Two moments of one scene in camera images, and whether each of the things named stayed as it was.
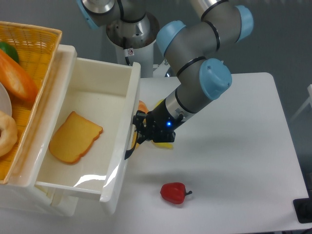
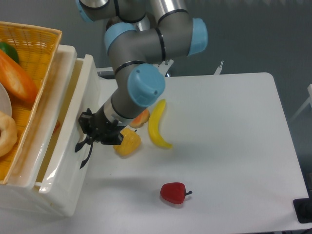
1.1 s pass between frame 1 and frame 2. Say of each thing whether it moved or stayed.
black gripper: moved
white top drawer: moved
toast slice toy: moved
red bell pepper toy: stayed
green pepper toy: stayed
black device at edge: stayed
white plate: stayed
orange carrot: stayed
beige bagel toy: stayed
